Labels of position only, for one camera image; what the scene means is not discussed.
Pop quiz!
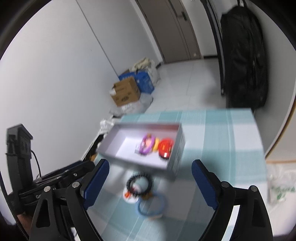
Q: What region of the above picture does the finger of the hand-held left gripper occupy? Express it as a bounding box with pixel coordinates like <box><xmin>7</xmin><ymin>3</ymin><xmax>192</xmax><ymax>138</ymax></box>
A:
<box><xmin>35</xmin><ymin>161</ymin><xmax>96</xmax><ymax>183</ymax></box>

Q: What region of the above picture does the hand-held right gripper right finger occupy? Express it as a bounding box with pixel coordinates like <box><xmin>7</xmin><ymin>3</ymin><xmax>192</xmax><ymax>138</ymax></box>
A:
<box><xmin>191</xmin><ymin>159</ymin><xmax>271</xmax><ymax>241</ymax></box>

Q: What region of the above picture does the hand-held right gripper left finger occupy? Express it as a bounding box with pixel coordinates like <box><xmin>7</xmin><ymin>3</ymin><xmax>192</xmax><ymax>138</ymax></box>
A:
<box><xmin>29</xmin><ymin>159</ymin><xmax>110</xmax><ymax>241</ymax></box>

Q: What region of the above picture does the black bead bracelet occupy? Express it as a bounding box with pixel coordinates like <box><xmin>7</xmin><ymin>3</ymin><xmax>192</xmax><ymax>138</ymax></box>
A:
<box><xmin>126</xmin><ymin>173</ymin><xmax>153</xmax><ymax>194</ymax></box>

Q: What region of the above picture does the white round badge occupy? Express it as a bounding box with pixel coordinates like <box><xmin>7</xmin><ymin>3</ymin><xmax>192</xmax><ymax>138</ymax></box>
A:
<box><xmin>122</xmin><ymin>181</ymin><xmax>148</xmax><ymax>203</ymax></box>

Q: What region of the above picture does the silver cardboard box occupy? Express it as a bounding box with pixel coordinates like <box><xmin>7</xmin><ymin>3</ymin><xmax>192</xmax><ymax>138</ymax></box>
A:
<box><xmin>97</xmin><ymin>123</ymin><xmax>186</xmax><ymax>181</ymax></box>

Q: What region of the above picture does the blue ring bracelet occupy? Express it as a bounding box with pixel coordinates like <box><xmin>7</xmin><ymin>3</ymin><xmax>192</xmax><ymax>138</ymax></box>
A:
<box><xmin>135</xmin><ymin>193</ymin><xmax>167</xmax><ymax>217</ymax></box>

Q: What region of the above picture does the red-rimmed round badge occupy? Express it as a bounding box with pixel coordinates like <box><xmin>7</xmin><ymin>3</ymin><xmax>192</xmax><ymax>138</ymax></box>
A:
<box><xmin>158</xmin><ymin>138</ymin><xmax>175</xmax><ymax>159</ymax></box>

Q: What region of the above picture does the purple ring bracelet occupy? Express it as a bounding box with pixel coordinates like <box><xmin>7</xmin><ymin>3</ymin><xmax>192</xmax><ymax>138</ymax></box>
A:
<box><xmin>135</xmin><ymin>134</ymin><xmax>156</xmax><ymax>155</ymax></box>

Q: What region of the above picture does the teal checkered tablecloth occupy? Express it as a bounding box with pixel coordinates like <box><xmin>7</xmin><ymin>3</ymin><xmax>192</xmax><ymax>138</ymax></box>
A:
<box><xmin>67</xmin><ymin>108</ymin><xmax>266</xmax><ymax>241</ymax></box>

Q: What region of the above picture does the silver plastic mailer bag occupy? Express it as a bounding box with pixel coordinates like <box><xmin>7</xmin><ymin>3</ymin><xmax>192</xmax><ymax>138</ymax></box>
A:
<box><xmin>100</xmin><ymin>118</ymin><xmax>121</xmax><ymax>134</ymax></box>

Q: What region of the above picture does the white plastic bag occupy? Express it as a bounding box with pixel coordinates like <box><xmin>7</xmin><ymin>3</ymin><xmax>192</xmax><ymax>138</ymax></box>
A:
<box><xmin>266</xmin><ymin>162</ymin><xmax>296</xmax><ymax>204</ymax></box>

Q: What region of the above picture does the brown cardboard carton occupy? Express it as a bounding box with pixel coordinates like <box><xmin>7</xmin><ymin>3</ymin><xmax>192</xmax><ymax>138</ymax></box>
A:
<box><xmin>110</xmin><ymin>77</ymin><xmax>141</xmax><ymax>107</ymax></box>

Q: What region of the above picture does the grey plastic mailer bag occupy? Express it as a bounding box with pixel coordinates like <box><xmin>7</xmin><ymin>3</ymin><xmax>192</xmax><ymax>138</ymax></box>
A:
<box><xmin>110</xmin><ymin>94</ymin><xmax>153</xmax><ymax>116</ymax></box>

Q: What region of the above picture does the blue carton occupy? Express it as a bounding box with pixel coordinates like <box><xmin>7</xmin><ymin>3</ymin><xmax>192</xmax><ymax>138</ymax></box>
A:
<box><xmin>118</xmin><ymin>71</ymin><xmax>155</xmax><ymax>94</ymax></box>

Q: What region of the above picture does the white cloth bag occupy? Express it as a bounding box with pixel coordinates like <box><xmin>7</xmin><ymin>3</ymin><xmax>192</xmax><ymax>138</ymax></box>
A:
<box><xmin>132</xmin><ymin>57</ymin><xmax>160</xmax><ymax>84</ymax></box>

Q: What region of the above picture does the black backpack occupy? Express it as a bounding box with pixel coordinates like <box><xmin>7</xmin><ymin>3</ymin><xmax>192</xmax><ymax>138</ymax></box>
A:
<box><xmin>220</xmin><ymin>5</ymin><xmax>270</xmax><ymax>109</ymax></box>

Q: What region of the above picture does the brown door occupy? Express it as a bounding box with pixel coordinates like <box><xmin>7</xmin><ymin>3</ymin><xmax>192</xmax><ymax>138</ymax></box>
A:
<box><xmin>136</xmin><ymin>0</ymin><xmax>201</xmax><ymax>64</ymax></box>

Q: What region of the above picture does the black cable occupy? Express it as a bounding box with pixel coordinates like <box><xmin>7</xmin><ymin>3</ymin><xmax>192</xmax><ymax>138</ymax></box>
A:
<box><xmin>31</xmin><ymin>150</ymin><xmax>41</xmax><ymax>178</ymax></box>

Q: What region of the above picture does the black door frame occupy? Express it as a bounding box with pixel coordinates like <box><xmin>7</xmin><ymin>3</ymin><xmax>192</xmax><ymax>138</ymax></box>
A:
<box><xmin>203</xmin><ymin>0</ymin><xmax>226</xmax><ymax>95</ymax></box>

